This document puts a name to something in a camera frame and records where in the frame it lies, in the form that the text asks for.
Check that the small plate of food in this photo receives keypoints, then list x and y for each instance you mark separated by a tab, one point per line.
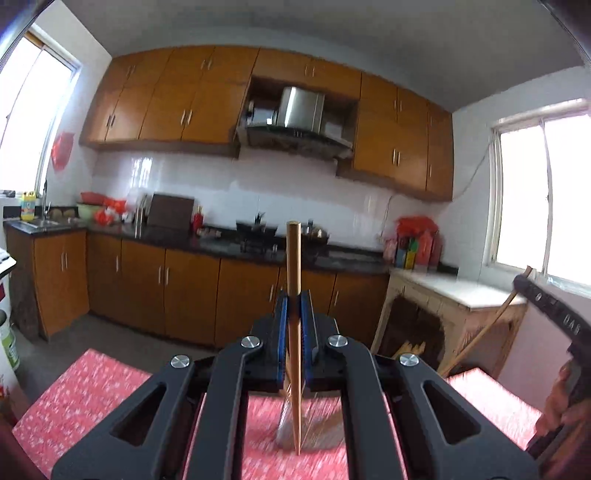
210	233

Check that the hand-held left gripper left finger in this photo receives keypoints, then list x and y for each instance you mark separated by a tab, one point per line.
278	350

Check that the tiled side counter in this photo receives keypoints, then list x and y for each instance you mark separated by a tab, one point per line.
5	265

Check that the green basin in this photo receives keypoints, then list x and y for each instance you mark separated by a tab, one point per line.
87	212

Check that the steel pot with lid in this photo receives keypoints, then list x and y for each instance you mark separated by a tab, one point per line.
316	234

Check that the wooden lower kitchen cabinets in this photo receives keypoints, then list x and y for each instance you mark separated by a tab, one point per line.
184	286

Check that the person's right hand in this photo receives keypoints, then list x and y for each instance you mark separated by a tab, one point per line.
563	392

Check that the pink container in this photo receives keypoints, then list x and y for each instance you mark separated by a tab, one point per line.
390	251

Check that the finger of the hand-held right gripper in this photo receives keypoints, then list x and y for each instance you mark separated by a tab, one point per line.
554	309

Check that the red floral tablecloth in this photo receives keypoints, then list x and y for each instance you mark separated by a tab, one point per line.
83	392

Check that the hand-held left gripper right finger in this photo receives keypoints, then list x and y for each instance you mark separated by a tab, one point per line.
310	376

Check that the black stone countertop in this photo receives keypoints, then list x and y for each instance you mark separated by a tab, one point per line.
217	243

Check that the red plastic bags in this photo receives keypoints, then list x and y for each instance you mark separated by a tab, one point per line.
111	211

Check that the gas stove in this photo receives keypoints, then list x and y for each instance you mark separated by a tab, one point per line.
258	244

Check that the steel range hood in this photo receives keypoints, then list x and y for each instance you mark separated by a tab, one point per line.
300	110

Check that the steel countertop utensil cup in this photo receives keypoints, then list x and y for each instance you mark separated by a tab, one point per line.
140	217

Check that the dark cutting board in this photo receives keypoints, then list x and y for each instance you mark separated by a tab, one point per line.
170	211

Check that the steel sink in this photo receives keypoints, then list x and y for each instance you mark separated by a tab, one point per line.
41	225

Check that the large red oil bottle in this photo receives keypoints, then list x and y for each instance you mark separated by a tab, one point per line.
429	253

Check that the red bag on wall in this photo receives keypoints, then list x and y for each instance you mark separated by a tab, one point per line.
63	152

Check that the window beside sink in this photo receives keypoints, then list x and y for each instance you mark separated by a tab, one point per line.
32	120

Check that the colourful condiment packs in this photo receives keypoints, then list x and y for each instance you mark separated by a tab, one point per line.
407	254

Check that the wooden kitchen cabinets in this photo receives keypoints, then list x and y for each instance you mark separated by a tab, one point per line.
184	101
184	286

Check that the red bag on side table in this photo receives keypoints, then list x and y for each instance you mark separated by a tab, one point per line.
415	226

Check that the cream side table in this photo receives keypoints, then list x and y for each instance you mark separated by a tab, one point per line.
466	295

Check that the wooden chopstick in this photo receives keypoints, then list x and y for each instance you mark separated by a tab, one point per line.
461	356
294	258

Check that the window beside side table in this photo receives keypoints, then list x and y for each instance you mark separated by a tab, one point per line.
521	194

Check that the wooden upper kitchen cabinets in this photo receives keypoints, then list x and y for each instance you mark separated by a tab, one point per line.
184	101

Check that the yellow detergent bottle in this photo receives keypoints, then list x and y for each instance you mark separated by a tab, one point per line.
28	207

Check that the sink faucet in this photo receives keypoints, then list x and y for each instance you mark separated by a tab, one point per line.
45	203

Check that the dark sack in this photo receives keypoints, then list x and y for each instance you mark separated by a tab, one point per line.
25	309

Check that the black wok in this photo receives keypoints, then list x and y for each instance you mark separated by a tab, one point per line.
256	227

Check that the red basin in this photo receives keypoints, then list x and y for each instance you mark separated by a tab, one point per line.
92	197

